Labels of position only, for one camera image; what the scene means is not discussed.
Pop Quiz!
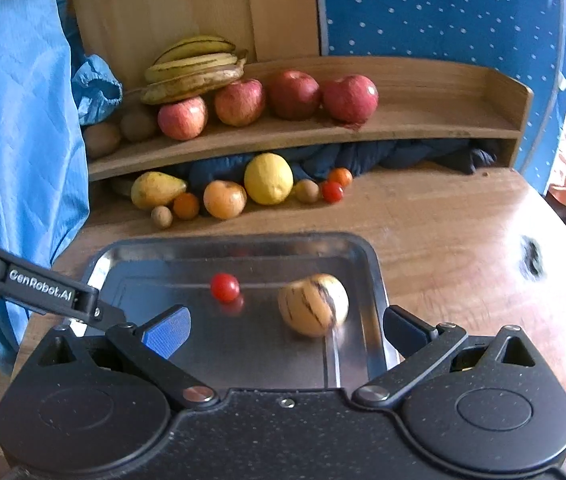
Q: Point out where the dark blue cloth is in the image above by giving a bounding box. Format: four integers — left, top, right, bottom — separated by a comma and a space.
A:
183, 139, 501, 196

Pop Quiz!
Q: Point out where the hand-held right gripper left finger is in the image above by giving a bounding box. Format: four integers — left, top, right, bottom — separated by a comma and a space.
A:
38, 304, 219, 408

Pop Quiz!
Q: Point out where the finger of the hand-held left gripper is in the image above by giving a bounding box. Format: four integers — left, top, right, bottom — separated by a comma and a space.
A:
0, 257, 130, 333

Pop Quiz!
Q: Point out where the striped yellow pepino melon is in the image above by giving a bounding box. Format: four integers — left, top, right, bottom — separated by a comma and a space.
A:
278, 273, 350, 337

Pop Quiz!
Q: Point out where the blue white-dotted cloth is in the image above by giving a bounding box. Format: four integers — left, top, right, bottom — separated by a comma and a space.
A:
315, 0, 566, 196

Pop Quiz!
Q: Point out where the brown-spotted banana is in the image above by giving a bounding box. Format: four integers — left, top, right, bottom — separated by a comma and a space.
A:
140, 65, 247, 105

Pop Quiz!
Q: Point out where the yellow banana with dark streaks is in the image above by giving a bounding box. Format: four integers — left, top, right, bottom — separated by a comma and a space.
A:
153, 35, 237, 66

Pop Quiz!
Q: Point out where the curved wooden shelf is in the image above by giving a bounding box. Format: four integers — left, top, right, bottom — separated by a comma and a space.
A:
86, 56, 534, 182

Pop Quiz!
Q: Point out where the orange persimmon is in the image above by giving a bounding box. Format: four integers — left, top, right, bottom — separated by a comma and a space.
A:
203, 180, 248, 220

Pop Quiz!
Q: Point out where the metal tray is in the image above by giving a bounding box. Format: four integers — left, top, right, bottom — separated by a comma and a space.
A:
79, 232, 401, 391

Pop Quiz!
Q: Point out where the light blue shoe cover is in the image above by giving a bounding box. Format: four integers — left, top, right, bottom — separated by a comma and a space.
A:
70, 54, 124, 126

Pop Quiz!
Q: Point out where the brown kiwi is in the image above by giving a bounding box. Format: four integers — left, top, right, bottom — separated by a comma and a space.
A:
83, 121, 123, 160
120, 107, 160, 142

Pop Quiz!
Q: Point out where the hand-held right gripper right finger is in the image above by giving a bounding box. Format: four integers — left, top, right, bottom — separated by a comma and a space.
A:
353, 305, 538, 408

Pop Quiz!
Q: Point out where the pale red apple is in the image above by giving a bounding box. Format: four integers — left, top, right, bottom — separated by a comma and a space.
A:
214, 79, 266, 127
157, 96, 209, 141

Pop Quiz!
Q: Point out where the yellow lemon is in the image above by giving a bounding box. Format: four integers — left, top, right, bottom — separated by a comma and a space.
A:
244, 153, 295, 206

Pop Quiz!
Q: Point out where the shiny blue garment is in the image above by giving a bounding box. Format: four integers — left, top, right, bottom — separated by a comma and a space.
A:
0, 0, 91, 376

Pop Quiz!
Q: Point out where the yellow pear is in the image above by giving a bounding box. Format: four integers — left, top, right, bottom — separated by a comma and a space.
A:
130, 171, 188, 209

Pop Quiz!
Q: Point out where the wooden board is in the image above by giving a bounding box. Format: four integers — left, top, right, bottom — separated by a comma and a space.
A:
63, 0, 322, 96

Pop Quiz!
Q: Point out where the dark red apple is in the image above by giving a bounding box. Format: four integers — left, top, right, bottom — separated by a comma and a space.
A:
269, 70, 323, 121
322, 75, 380, 123

